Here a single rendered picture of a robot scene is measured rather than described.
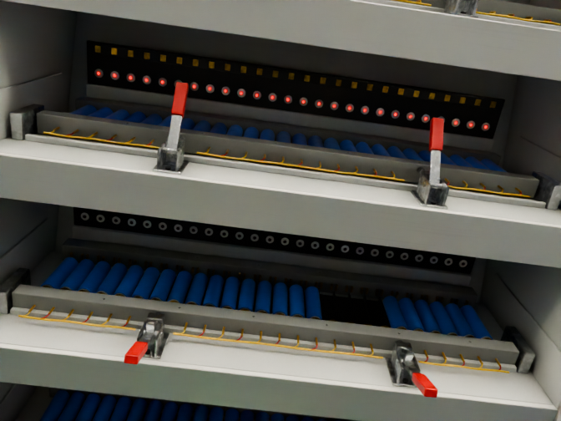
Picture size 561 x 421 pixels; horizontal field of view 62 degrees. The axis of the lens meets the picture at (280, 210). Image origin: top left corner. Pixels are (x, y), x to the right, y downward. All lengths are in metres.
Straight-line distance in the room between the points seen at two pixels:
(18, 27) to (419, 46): 0.41
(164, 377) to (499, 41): 0.47
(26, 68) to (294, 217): 0.34
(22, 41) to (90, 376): 0.36
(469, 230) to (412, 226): 0.06
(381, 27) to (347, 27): 0.03
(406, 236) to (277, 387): 0.20
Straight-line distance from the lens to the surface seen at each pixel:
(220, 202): 0.46
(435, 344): 0.57
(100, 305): 0.55
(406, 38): 0.50
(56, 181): 0.50
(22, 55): 0.60
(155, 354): 0.50
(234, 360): 0.51
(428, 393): 0.47
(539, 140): 0.66
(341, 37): 0.48
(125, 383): 0.53
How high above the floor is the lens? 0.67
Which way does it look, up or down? 5 degrees down
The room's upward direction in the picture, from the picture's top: 7 degrees clockwise
